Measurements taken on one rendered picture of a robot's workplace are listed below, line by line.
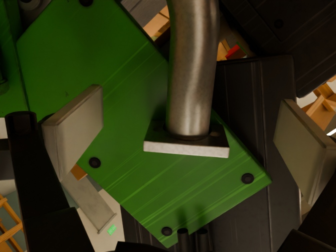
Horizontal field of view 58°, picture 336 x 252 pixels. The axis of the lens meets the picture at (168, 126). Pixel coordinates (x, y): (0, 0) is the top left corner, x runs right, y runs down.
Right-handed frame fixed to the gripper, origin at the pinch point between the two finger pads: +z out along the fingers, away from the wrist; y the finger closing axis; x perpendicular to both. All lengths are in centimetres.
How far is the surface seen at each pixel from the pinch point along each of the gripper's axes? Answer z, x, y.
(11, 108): 4.1, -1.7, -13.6
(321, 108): 385, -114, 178
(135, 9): 62, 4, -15
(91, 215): 656, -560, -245
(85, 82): 4.4, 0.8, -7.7
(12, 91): 4.2, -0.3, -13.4
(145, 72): 4.4, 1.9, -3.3
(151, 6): 68, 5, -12
